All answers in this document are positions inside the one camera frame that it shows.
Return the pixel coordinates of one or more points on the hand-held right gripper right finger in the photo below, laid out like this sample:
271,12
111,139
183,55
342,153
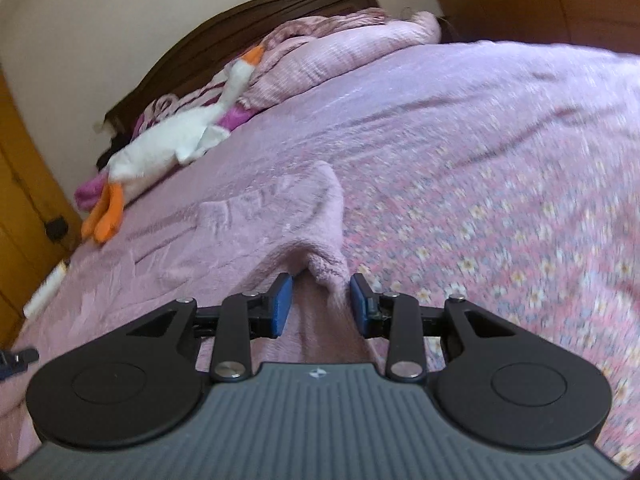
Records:
360,305

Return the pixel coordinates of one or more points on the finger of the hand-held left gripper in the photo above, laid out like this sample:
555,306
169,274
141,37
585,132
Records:
17,357

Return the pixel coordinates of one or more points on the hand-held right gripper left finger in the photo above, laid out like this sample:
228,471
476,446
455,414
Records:
281,307

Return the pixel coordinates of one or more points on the pink knitted sweater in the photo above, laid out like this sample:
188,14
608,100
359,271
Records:
280,225

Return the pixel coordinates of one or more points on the white open book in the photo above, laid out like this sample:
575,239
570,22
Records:
44,292

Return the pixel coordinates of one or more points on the yellow wooden wardrobe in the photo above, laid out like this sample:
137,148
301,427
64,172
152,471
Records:
25,200

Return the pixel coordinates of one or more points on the pink floral bed sheet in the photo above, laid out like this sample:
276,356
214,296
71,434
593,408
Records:
475,170

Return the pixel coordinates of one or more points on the white goose plush toy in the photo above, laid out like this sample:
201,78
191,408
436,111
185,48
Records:
170,135

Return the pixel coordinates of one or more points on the pink quilt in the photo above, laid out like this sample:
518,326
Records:
340,47

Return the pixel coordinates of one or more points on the dark wooden headboard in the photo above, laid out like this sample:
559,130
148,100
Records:
210,32

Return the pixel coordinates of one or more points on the brown wooden side cabinet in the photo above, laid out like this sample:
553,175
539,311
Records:
525,0

